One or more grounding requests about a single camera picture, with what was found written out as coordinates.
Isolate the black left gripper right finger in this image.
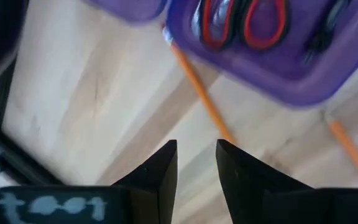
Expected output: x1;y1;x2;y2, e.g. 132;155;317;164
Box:
215;139;313;224

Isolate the purple plastic supply box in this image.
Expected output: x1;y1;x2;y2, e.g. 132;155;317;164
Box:
82;0;358;108

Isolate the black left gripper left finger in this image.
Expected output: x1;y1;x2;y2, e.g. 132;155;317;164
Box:
112;139;178;224

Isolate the orange pencil red eraser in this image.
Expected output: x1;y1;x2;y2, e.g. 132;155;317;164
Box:
324;112;358;188

